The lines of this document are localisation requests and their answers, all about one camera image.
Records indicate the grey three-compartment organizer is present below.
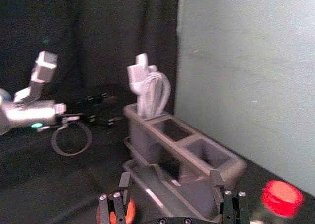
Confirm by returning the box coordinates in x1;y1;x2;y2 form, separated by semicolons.
122;103;248;185

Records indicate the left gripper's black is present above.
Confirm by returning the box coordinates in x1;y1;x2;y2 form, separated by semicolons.
56;92;124;128

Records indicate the black cloth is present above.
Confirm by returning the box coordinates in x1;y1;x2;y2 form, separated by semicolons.
0;0;315;224

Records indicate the long grey plastic tray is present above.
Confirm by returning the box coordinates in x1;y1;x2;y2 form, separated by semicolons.
122;135;223;222

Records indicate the white charger with coiled cable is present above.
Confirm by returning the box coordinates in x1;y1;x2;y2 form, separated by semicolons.
126;52;172;118

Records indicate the dark bottle with red cap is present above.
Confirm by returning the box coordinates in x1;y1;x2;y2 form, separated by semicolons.
248;179;305;224

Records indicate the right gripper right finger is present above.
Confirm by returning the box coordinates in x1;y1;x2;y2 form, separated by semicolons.
208;169;250;224

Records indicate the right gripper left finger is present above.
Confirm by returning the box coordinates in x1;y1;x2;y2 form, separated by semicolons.
97;171;135;224

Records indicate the thin dark looped cable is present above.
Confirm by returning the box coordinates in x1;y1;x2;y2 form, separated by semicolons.
51;120;93;157

